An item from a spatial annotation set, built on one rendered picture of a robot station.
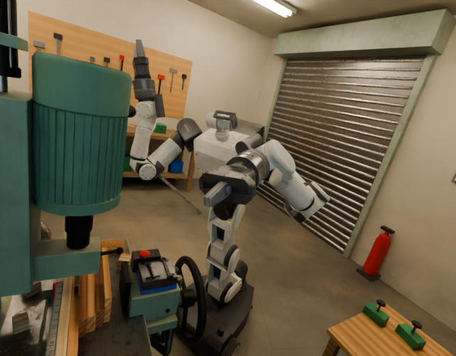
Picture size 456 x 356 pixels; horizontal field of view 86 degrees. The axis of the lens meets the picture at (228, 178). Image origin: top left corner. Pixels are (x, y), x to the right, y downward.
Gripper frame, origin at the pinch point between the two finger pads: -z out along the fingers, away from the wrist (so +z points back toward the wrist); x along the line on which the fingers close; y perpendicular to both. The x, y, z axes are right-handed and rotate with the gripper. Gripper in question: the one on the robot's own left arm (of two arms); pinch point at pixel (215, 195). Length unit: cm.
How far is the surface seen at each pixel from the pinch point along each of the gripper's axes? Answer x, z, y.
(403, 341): -57, 81, -111
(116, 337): 22.5, -14.4, -36.6
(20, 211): 33.6, -18.7, -1.8
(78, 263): 34.3, -12.1, -20.3
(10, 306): 59, -22, -38
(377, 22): -16, 307, 65
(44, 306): 54, -17, -41
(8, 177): 33.1, -18.5, 5.4
